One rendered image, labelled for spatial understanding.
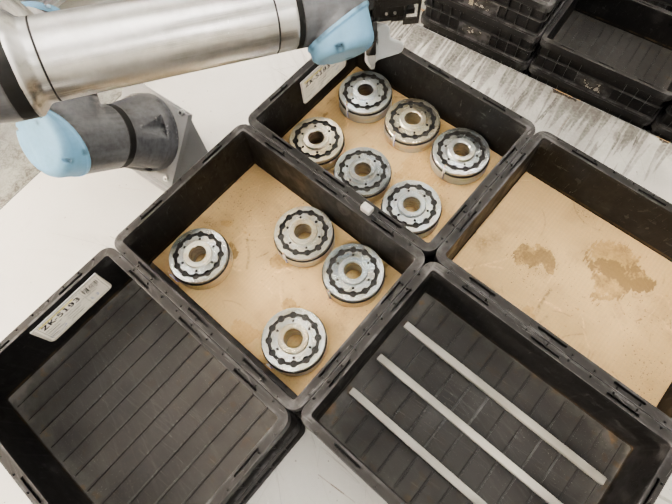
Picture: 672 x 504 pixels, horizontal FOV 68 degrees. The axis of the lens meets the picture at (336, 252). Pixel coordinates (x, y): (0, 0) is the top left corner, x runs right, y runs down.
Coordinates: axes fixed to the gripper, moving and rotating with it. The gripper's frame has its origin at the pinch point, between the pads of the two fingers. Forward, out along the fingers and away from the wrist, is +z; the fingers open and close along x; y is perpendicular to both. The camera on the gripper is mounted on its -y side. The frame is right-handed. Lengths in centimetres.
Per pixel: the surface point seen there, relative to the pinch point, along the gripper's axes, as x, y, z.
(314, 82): 2.7, -9.4, 11.3
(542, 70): 40, 59, 67
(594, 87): 30, 72, 64
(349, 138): -6.8, -3.7, 16.4
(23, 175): 41, -131, 105
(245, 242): -26.6, -23.7, 14.4
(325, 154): -11.5, -8.4, 13.1
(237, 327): -42, -25, 13
